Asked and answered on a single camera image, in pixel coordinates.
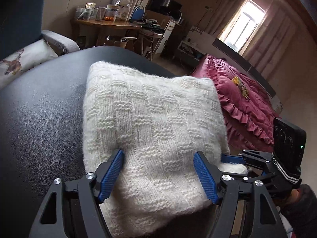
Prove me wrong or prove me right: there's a white knitted sweater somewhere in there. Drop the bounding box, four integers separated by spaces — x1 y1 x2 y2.
83 61 247 237

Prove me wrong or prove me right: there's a black leather massage table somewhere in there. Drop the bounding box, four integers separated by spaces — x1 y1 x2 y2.
1 46 173 237

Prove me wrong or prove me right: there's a pink window curtain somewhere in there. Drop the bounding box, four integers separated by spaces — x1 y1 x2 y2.
206 0 296 78

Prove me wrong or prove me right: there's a deer print cushion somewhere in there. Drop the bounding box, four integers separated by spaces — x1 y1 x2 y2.
0 39 58 89

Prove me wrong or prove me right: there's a black television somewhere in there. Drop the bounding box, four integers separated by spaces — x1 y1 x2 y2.
146 0 182 21

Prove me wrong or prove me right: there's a wooden side table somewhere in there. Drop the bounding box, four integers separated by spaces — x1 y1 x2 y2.
70 19 141 48

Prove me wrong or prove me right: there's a glass jar with oranges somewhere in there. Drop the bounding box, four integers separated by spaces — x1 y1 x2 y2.
103 4 120 22

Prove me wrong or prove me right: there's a grey yellow blue armchair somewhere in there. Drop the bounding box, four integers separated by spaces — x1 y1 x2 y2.
1 0 80 59

